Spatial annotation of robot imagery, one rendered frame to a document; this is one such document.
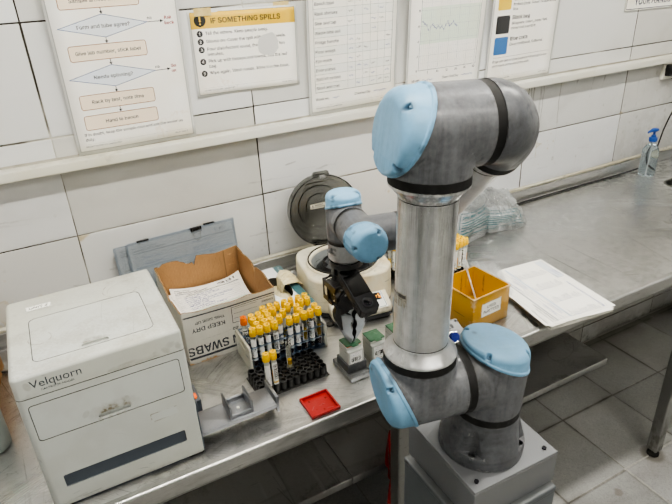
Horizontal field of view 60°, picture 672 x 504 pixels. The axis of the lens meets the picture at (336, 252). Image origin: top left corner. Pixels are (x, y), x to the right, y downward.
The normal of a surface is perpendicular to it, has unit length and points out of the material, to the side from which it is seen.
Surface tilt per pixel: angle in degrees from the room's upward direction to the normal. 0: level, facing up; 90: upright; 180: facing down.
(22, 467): 0
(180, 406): 90
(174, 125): 94
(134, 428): 90
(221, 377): 0
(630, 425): 0
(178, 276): 88
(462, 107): 54
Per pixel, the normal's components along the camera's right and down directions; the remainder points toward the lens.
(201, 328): 0.51, 0.34
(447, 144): 0.31, 0.40
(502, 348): 0.13, -0.89
